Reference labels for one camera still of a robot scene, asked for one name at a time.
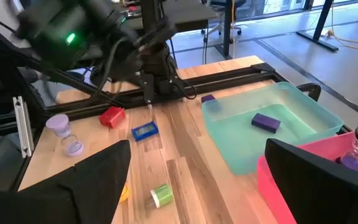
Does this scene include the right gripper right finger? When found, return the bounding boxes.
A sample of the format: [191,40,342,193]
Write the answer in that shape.
[264,138,358,224]

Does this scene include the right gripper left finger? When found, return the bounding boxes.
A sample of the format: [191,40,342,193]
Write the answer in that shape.
[0,139,132,224]

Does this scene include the orange hourglass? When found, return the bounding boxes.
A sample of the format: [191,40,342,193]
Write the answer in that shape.
[119,183,131,203]

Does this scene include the small green white-capped hourglass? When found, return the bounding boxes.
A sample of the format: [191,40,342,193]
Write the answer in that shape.
[144,183,174,208]

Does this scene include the lavender hourglass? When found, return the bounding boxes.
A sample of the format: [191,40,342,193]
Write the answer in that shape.
[45,113,85,157]

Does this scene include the purple digital clock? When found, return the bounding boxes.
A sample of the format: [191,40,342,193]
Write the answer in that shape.
[250,112,282,134]

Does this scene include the blue digital clock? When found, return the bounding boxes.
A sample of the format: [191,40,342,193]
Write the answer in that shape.
[131,120,160,141]

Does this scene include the black office chair base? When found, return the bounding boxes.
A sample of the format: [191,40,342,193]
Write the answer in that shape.
[200,0,244,35]

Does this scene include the pink translucent plastic bin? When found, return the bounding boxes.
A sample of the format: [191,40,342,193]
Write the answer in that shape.
[257,132,358,224]

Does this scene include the red box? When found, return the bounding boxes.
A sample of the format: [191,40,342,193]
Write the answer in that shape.
[99,106,126,129]

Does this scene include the green translucent plastic bin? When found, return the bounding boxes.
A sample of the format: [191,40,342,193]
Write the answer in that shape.
[201,81,344,175]

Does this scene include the black desk leg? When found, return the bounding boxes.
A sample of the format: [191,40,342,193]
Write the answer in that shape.
[296,0,340,53]

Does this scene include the large black-framed window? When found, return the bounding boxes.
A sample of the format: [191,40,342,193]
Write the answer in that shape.
[237,0,358,20]

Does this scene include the silver aluminium bracket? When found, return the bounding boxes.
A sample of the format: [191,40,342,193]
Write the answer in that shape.
[12,95,34,159]

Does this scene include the black curved cable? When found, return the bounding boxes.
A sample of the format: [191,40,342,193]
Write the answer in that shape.
[296,82,322,102]

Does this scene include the black aluminium table frame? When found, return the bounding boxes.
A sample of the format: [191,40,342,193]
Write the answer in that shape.
[0,9,291,194]

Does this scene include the black cable loop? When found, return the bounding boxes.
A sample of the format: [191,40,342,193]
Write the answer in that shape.
[166,62,198,101]

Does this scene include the yellow extension cable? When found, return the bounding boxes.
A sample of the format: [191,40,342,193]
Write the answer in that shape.
[326,0,358,55]

